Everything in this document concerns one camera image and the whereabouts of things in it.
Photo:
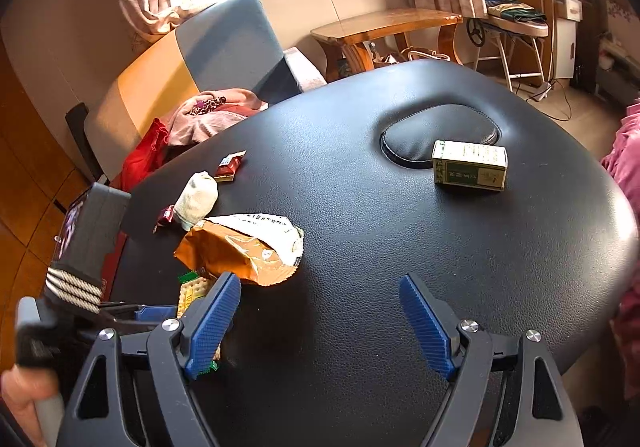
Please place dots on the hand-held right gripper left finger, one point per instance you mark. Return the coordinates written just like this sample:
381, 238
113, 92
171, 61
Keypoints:
212, 327

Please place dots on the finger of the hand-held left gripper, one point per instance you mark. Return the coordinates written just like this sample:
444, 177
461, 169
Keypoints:
155, 313

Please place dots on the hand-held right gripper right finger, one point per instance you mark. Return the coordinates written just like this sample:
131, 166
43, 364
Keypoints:
427, 327

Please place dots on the cracker packet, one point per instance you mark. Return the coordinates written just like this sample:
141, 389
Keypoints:
195, 292

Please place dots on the gold and red tin container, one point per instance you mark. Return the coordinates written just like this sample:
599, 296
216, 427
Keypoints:
114, 267

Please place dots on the dark red candy bar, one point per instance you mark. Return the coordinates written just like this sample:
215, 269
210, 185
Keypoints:
165, 216

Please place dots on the orange snack bag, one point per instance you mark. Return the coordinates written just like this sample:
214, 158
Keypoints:
235, 252

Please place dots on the pale green sock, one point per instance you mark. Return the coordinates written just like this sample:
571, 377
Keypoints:
197, 199

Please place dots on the red candy packet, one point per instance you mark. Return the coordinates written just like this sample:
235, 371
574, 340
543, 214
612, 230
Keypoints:
227, 168

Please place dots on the small green cardboard box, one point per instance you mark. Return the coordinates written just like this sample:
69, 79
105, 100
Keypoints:
470, 172

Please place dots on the person's left hand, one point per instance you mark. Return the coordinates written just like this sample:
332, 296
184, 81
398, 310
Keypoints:
22, 402

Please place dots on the pink cloth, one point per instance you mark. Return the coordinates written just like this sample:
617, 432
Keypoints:
210, 128

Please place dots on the dark floral cloth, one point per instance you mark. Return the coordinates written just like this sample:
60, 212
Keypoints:
207, 105

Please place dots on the black oval cushion plug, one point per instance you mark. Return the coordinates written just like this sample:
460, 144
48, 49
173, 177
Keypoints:
435, 127

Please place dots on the grey and orange armchair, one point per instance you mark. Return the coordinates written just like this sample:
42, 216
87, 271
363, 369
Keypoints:
230, 42

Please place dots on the pink ruffled bedspread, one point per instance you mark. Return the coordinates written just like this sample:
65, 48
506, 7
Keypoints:
625, 162

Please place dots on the white power strip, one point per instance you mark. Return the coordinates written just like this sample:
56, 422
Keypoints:
542, 89

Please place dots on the black hand wheel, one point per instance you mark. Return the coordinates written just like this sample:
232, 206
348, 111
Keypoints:
475, 32

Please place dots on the wooden side table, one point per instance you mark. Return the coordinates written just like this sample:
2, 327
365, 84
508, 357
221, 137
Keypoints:
385, 22

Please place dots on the white folding chair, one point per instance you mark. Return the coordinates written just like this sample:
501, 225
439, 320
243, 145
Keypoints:
522, 30

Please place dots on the white cabinet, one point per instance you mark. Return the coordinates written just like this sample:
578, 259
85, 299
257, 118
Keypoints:
565, 47

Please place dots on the white low shelf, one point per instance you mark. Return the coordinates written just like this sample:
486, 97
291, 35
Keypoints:
615, 62

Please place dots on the green folded cloth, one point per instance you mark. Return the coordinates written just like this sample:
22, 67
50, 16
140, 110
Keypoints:
517, 12

